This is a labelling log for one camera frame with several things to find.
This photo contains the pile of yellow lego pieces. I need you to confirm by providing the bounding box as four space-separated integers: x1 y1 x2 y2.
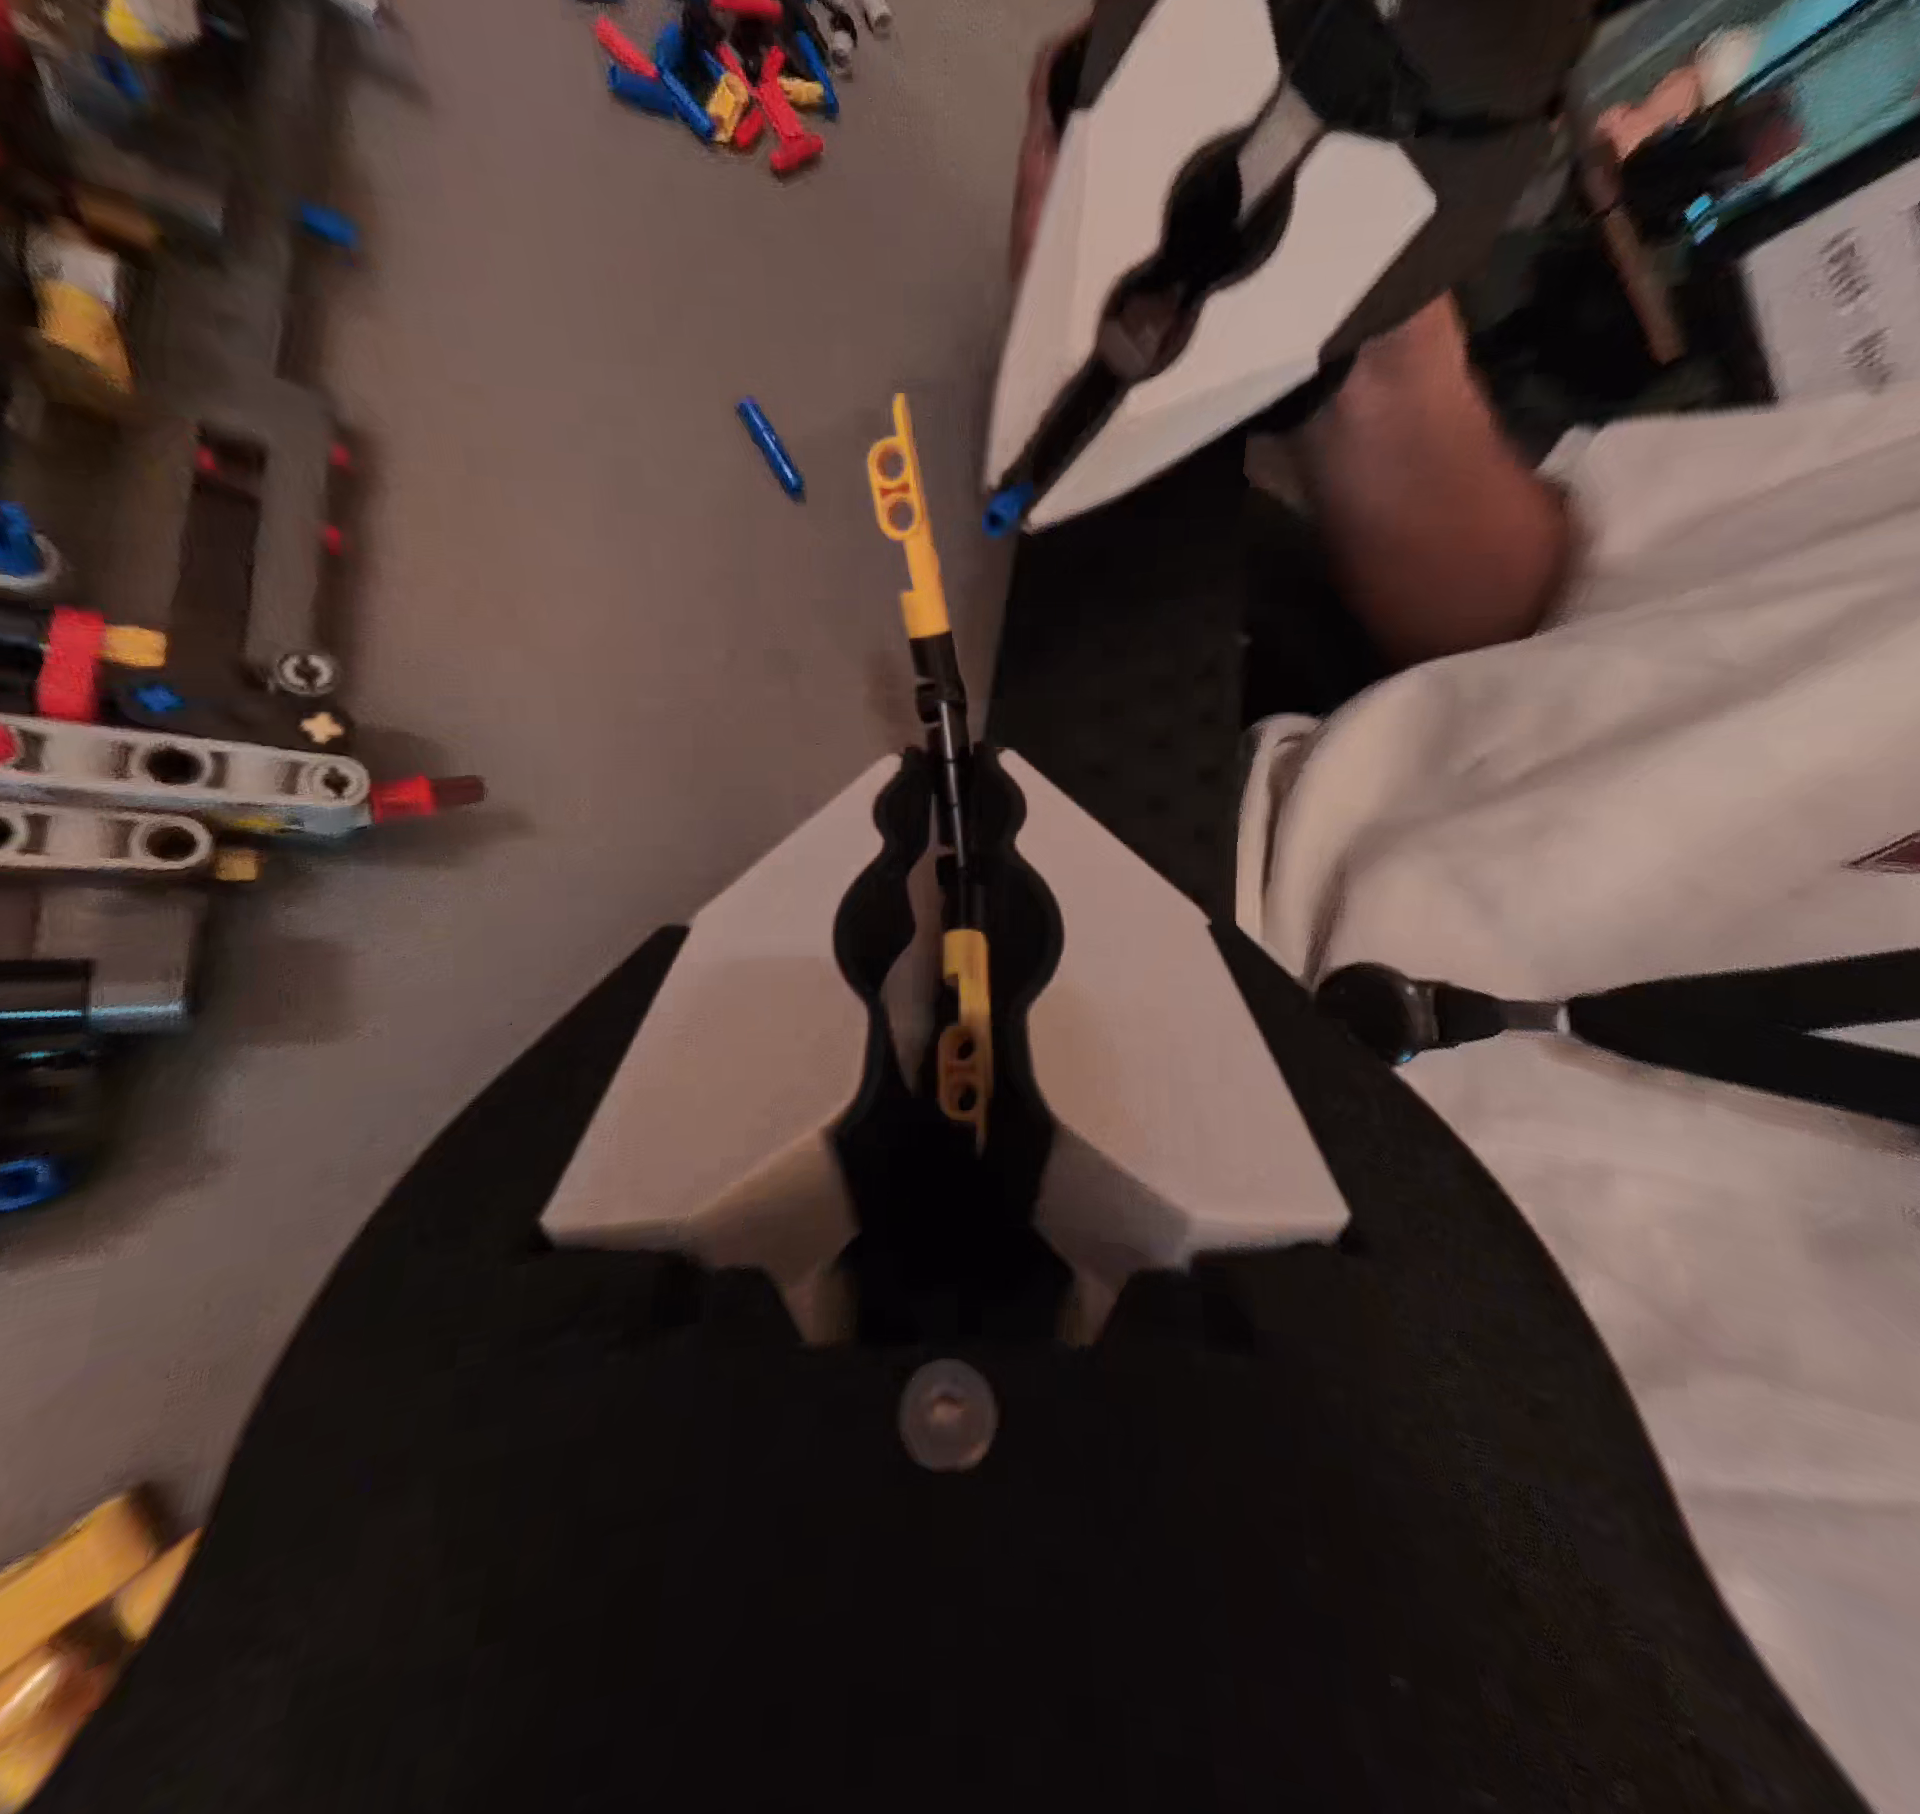
0 1489 204 1814

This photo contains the black lanyard strap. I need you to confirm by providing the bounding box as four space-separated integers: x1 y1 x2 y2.
1317 945 1920 1133

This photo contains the person's right forearm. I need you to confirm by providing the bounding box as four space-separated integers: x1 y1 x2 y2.
1298 291 1584 670

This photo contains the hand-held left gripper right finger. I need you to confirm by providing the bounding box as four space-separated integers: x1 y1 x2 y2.
968 747 1351 1312

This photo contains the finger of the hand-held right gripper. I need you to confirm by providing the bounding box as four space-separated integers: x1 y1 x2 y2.
981 0 1289 496
1020 133 1442 534

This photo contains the person's white printed shirt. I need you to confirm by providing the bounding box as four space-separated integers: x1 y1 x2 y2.
1237 389 1920 1814

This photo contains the lego car chassis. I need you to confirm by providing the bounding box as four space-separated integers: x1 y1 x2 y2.
0 0 488 1217

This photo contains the pile of red blue lego pins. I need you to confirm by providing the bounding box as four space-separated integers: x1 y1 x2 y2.
477 0 896 178

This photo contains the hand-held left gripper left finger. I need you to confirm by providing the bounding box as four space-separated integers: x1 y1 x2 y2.
538 753 937 1312

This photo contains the small yellow lego piece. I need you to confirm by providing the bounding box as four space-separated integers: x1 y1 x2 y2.
933 926 998 1161

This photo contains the person's right hand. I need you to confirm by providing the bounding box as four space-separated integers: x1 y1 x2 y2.
1006 21 1097 286

